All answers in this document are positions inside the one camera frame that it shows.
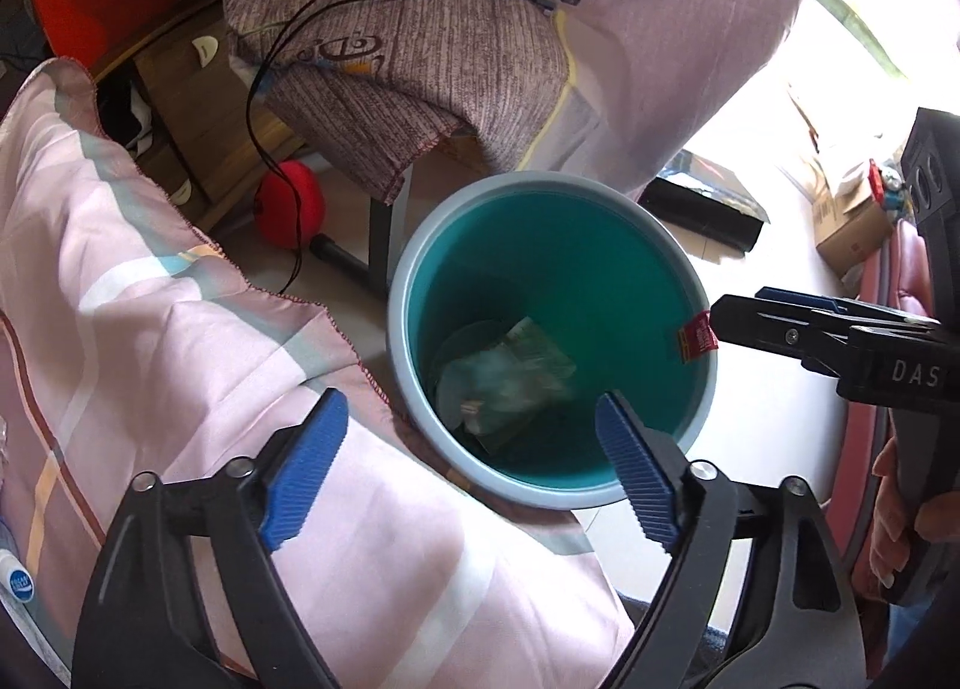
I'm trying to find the white bottle with blue label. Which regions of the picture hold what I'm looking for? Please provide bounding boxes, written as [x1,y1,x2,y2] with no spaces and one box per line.
[0,546,38,607]

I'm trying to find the grey metal table leg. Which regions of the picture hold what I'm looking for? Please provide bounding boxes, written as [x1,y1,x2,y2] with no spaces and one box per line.
[367,164,413,300]

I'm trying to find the red round ball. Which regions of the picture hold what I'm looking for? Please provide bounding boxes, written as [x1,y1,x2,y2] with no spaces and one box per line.
[255,160,325,249]

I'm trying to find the cardboard box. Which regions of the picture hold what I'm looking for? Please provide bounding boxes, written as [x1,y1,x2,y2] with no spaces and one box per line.
[814,157,912,278]

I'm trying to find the black flat box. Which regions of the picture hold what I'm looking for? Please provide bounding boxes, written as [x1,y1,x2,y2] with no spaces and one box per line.
[641,160,770,255]

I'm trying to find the small red packet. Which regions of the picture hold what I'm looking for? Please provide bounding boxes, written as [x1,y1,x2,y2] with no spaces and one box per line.
[673,312,719,365]

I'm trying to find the pink striped blanket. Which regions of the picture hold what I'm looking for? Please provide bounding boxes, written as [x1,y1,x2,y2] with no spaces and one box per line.
[0,57,638,689]

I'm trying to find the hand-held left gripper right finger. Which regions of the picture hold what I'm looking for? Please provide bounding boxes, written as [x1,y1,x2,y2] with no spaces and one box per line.
[594,390,871,689]

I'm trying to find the pink-red suitcase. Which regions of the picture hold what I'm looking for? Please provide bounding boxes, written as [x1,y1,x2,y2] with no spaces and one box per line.
[844,220,938,585]

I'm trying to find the pink sheet with yellow stripe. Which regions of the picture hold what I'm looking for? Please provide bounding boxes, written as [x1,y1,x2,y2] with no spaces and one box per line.
[480,0,841,199]

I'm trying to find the grey-brown knit cloth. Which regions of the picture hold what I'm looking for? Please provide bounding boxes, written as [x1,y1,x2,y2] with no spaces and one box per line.
[131,0,578,206]

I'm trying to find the wooden drawer cabinet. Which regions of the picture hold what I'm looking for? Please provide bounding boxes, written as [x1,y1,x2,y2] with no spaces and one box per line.
[94,0,316,233]

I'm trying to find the crumpled green wrapper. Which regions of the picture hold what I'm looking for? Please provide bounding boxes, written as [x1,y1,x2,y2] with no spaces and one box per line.
[435,316,578,454]

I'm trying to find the person's right hand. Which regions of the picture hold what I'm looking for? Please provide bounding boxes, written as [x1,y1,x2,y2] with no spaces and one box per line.
[870,438,960,589]

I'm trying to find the teal trash bin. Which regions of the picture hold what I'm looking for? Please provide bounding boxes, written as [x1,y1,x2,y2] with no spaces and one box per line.
[386,170,719,512]

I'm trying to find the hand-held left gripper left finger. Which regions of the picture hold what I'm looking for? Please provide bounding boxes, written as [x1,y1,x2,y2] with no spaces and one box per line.
[71,387,350,689]

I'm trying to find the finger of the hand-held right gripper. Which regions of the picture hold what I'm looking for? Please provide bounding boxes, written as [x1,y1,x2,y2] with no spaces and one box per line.
[709,294,852,379]
[754,286,942,330]

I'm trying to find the thin black cable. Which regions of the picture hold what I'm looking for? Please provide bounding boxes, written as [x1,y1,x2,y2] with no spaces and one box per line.
[247,0,582,296]

